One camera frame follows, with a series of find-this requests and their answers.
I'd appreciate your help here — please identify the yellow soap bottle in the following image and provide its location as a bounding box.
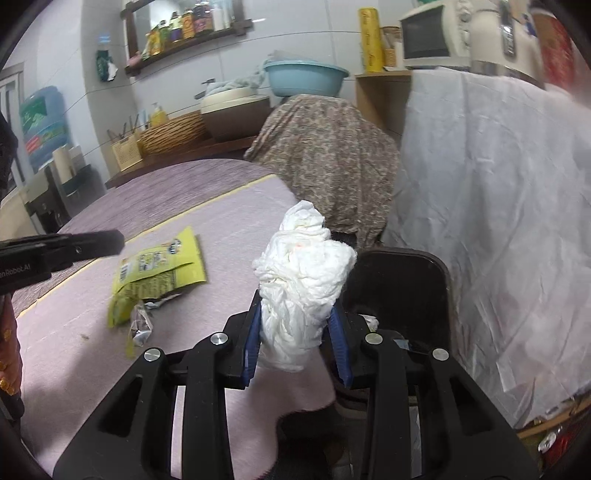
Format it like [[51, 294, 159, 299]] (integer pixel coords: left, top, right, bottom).
[[149, 103, 169, 128]]

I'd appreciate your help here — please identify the white sheet cover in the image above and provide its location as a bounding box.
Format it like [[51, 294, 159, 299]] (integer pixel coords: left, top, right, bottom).
[[383, 69, 590, 428]]

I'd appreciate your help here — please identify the yellow roll of bags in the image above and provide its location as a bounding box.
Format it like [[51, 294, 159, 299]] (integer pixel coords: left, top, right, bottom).
[[359, 8, 384, 73]]

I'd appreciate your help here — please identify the white microwave oven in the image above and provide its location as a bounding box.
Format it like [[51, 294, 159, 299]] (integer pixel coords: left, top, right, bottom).
[[400, 0, 474, 70]]

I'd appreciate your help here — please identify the wooden wall shelf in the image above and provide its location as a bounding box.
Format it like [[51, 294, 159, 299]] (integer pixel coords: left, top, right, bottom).
[[120, 0, 256, 77]]

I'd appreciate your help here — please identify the brown beige lidded pot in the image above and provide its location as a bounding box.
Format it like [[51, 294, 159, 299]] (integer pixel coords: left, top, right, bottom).
[[200, 87, 271, 142]]

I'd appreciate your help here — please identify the white rice cooker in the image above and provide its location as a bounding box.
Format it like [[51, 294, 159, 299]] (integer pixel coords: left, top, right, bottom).
[[469, 1, 544, 88]]

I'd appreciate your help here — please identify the white tissue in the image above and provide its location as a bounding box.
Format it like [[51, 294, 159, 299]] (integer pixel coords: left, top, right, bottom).
[[252, 200, 356, 373]]

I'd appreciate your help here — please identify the brass faucet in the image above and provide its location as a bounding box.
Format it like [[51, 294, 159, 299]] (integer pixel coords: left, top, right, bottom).
[[193, 78, 215, 100]]

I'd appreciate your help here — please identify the yellow green snack wrapper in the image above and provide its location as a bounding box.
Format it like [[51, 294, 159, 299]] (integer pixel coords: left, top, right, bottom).
[[107, 227, 207, 358]]

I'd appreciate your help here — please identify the blue water jug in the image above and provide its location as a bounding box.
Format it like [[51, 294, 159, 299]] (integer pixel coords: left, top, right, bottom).
[[19, 86, 70, 173]]

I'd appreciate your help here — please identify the red canister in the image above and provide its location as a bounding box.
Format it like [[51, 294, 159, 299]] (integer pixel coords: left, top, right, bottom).
[[529, 1, 575, 93]]

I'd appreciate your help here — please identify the dark trash bin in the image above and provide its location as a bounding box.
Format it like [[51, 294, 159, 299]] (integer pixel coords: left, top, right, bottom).
[[331, 246, 456, 411]]

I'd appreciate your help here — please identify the chopstick holder box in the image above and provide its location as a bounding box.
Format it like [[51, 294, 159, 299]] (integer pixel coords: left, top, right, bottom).
[[111, 134, 142, 171]]

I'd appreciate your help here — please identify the woven basket sink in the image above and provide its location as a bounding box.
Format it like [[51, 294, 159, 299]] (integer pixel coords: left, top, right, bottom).
[[139, 111, 208, 155]]

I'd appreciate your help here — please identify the left forearm orange sleeve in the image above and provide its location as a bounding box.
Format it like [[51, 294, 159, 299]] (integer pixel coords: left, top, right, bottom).
[[0, 294, 23, 398]]

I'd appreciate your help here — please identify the wooden cabinet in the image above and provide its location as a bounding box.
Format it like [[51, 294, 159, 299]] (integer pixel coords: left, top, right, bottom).
[[356, 70, 412, 146]]

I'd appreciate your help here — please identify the dark wooden counter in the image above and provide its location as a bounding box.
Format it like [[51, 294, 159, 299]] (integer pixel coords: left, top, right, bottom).
[[105, 136, 256, 189]]

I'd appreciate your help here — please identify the light blue plastic basin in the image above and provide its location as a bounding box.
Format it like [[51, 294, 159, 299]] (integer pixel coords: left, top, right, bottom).
[[263, 60, 349, 98]]

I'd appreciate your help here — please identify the paper towel roll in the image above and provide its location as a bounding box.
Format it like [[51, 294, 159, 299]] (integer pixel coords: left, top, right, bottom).
[[52, 145, 75, 184]]

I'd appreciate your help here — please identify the purple table mat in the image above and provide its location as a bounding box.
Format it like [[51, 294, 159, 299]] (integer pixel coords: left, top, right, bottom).
[[13, 159, 294, 327]]

